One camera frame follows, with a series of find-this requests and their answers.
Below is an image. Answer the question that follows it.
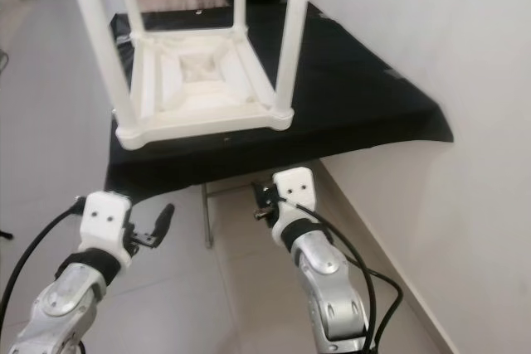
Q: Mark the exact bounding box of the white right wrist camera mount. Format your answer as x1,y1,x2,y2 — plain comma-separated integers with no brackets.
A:
272,167,319,244

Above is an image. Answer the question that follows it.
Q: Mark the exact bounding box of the white plastic children table top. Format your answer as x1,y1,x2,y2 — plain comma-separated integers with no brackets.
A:
114,27,296,153

